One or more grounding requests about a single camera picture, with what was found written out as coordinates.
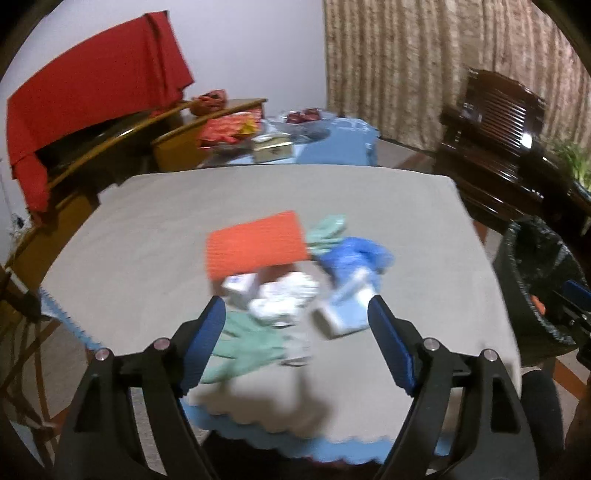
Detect dark wooden chair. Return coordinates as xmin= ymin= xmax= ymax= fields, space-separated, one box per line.
xmin=431 ymin=68 xmax=591 ymax=236

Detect glass plate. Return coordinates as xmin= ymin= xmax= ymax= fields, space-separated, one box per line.
xmin=199 ymin=138 xmax=252 ymax=153

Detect glass fruit bowl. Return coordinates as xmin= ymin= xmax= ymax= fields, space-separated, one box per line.
xmin=268 ymin=107 xmax=340 ymax=139

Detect black television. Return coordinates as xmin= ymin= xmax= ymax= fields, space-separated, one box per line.
xmin=34 ymin=108 xmax=160 ymax=181

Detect wooden chair frame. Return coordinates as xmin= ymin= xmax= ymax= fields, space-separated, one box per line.
xmin=0 ymin=265 xmax=63 ymax=462

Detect long white blue box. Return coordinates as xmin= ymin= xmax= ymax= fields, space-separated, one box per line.
xmin=311 ymin=268 xmax=382 ymax=341

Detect black bin with bag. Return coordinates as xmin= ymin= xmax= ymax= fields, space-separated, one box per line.
xmin=492 ymin=215 xmax=591 ymax=370

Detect blue scalloped tablecloth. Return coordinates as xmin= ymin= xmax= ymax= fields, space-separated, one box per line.
xmin=39 ymin=286 xmax=462 ymax=464

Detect gold tissue box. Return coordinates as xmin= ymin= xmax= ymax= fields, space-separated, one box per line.
xmin=252 ymin=131 xmax=295 ymax=163

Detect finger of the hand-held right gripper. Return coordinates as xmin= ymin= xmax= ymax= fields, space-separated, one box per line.
xmin=560 ymin=281 xmax=591 ymax=309
xmin=551 ymin=309 xmax=591 ymax=344

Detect red crumpled bag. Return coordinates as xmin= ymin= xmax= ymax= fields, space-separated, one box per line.
xmin=191 ymin=89 xmax=228 ymax=116

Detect white tissue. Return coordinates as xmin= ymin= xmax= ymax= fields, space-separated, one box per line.
xmin=248 ymin=272 xmax=320 ymax=328

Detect red cloth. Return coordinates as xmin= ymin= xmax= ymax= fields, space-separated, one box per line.
xmin=6 ymin=11 xmax=195 ymax=213

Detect grey tablecloth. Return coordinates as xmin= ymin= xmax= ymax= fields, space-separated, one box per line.
xmin=39 ymin=164 xmax=522 ymax=441

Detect beige patterned curtain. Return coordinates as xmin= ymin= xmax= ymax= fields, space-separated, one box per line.
xmin=322 ymin=0 xmax=591 ymax=153

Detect light blue table cloth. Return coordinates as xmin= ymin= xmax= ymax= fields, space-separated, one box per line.
xmin=203 ymin=115 xmax=382 ymax=167

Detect small white box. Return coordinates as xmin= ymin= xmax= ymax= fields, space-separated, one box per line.
xmin=221 ymin=272 xmax=260 ymax=311

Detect wooden cabinet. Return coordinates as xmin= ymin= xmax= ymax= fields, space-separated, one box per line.
xmin=4 ymin=97 xmax=269 ymax=278

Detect green potted plant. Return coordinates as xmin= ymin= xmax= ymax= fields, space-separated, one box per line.
xmin=551 ymin=138 xmax=591 ymax=190

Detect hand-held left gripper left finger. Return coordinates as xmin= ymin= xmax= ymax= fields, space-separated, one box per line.
xmin=53 ymin=295 xmax=227 ymax=480

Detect orange cloth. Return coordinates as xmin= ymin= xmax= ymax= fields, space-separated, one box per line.
xmin=205 ymin=210 xmax=310 ymax=282

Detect green rubber glove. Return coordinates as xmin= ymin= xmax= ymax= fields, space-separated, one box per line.
xmin=199 ymin=310 xmax=315 ymax=385
xmin=305 ymin=213 xmax=348 ymax=254

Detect tangled cables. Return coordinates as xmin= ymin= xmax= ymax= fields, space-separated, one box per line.
xmin=7 ymin=210 xmax=31 ymax=243

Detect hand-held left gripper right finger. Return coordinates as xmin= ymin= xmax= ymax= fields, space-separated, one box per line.
xmin=367 ymin=294 xmax=541 ymax=480

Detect red snack bag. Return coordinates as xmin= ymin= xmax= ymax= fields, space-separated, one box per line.
xmin=198 ymin=114 xmax=264 ymax=148

